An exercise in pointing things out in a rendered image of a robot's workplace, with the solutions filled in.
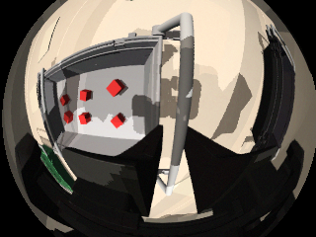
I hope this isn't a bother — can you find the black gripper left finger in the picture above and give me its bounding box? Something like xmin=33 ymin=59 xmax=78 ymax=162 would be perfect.
xmin=62 ymin=125 xmax=163 ymax=217

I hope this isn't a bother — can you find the small red block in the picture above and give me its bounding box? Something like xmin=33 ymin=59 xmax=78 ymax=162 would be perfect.
xmin=107 ymin=79 xmax=125 ymax=96
xmin=111 ymin=114 xmax=125 ymax=127
xmin=63 ymin=111 xmax=74 ymax=123
xmin=79 ymin=112 xmax=91 ymax=123
xmin=80 ymin=90 xmax=91 ymax=102

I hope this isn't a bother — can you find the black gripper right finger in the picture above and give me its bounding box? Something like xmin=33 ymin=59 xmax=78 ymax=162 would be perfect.
xmin=185 ymin=126 xmax=277 ymax=214

